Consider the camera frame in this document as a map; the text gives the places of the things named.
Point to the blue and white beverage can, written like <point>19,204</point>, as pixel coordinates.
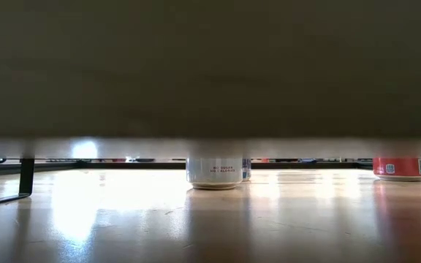
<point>247,170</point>

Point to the black metal shelf leg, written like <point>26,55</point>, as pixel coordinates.
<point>26,175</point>

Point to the black metal table frame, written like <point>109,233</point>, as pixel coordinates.
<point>141,165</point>

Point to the red beverage can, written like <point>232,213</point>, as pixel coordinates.
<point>400,170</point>

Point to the white can with black lid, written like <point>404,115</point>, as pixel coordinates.
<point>214,177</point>

